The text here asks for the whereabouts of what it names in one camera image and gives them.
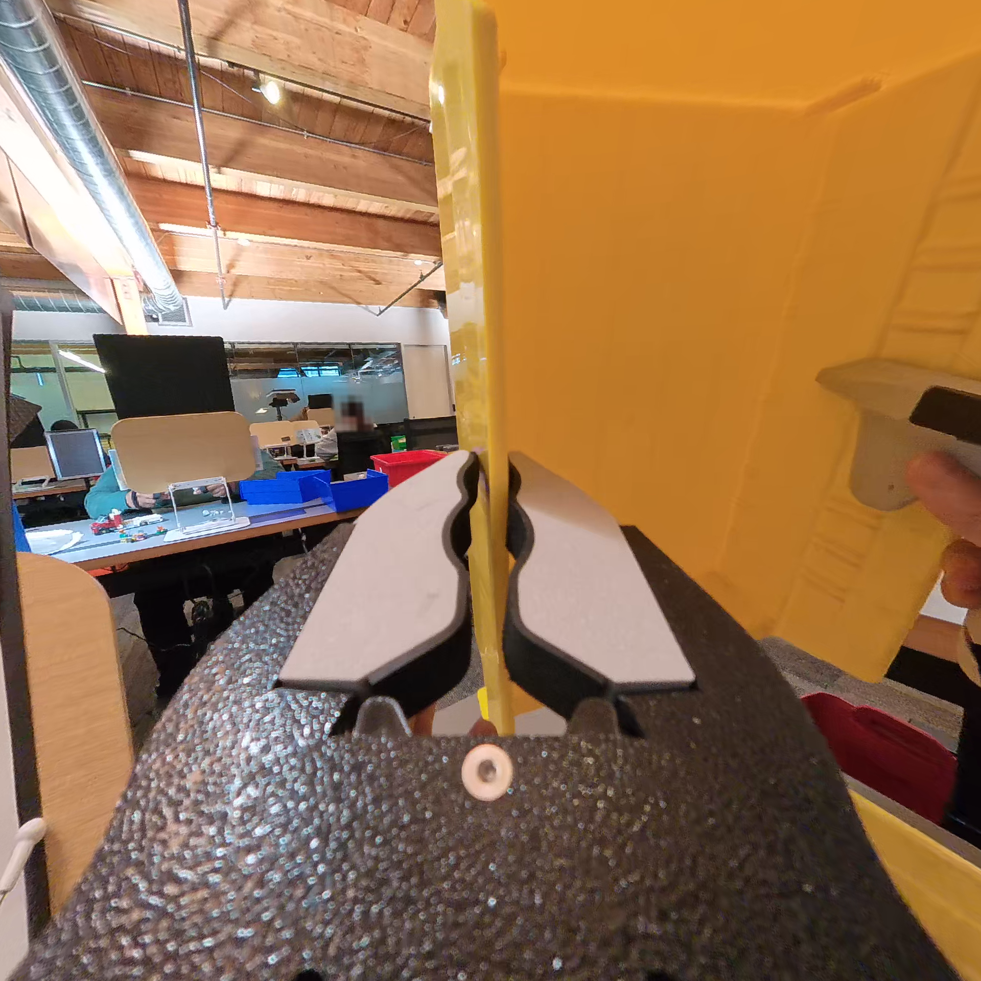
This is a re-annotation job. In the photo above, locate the white wall board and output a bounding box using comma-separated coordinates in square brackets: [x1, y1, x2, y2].
[402, 344, 453, 420]

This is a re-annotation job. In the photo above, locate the computer monitor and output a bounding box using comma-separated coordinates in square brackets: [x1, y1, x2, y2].
[46, 428, 107, 482]

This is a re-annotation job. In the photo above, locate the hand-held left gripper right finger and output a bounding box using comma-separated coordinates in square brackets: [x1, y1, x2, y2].
[502, 451, 698, 721]

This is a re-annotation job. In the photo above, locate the person's right hand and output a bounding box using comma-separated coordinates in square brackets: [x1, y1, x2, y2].
[904, 451, 981, 687]

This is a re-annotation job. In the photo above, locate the yellow plastic box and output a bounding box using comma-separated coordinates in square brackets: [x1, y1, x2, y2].
[849, 789, 981, 981]
[428, 0, 981, 738]

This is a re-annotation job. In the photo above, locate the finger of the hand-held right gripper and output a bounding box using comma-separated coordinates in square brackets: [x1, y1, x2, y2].
[816, 359, 981, 513]

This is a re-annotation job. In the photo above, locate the clear acrylic stand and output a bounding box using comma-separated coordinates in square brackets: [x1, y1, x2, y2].
[163, 475, 251, 539]

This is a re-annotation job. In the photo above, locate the wooden desk divider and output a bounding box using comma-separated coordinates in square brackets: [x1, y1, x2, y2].
[111, 411, 259, 493]

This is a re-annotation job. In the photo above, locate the metal ceiling pipe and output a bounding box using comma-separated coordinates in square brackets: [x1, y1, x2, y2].
[178, 0, 232, 309]

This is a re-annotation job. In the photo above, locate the silver ventilation duct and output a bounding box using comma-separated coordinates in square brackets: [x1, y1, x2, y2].
[0, 0, 189, 324]

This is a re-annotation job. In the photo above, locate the rounded wooden panel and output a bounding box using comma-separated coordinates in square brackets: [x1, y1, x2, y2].
[14, 552, 136, 915]

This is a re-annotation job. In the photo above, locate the black partition panel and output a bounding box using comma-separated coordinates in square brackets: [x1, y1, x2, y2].
[94, 334, 236, 421]

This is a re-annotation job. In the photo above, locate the long grey table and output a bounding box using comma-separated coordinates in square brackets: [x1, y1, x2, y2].
[23, 497, 365, 573]

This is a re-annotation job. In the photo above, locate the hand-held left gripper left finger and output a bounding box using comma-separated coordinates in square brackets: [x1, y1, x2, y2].
[276, 449, 481, 715]

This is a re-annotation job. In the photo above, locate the red plastic bin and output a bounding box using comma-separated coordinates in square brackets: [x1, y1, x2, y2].
[801, 692, 961, 827]
[371, 450, 448, 489]

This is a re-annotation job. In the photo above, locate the white hook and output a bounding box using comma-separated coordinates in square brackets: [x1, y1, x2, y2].
[0, 816, 49, 899]

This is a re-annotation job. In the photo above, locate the blue plastic tray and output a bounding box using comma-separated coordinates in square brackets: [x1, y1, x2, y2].
[239, 469, 332, 507]
[310, 469, 390, 513]

